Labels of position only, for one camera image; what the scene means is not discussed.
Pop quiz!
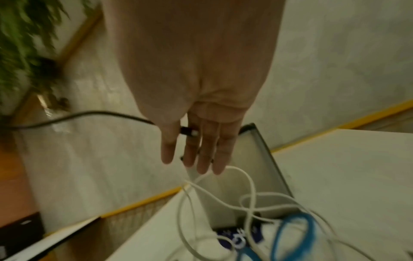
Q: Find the person's right hand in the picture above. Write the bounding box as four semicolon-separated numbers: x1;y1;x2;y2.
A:
101;0;286;176

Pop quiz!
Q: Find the black cable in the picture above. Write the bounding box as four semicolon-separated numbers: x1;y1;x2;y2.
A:
7;110;200;138

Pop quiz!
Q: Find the black-topped grey drawer box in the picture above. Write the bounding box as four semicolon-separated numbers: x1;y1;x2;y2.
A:
180;123;301;230

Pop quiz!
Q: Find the pile of cables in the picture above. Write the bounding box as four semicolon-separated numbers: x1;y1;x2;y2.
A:
166;166;378;261

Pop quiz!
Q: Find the dark blue printed packet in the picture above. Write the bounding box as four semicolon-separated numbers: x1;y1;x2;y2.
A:
216;224;265;252

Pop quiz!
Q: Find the green plant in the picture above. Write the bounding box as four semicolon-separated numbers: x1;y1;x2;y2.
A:
0;0;98;120

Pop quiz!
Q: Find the white side table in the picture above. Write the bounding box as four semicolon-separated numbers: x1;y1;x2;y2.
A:
0;215;101;261

